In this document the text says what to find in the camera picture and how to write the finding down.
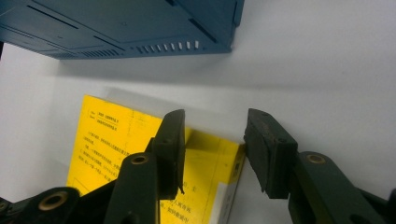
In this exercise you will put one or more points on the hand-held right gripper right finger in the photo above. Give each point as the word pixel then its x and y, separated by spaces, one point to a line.
pixel 274 161

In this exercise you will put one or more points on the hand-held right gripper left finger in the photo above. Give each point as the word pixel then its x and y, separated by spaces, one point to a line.
pixel 169 161

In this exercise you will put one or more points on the yellow book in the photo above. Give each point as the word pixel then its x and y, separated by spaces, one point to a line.
pixel 106 149

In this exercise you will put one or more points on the blue plastic book rack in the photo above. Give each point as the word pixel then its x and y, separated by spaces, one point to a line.
pixel 124 25

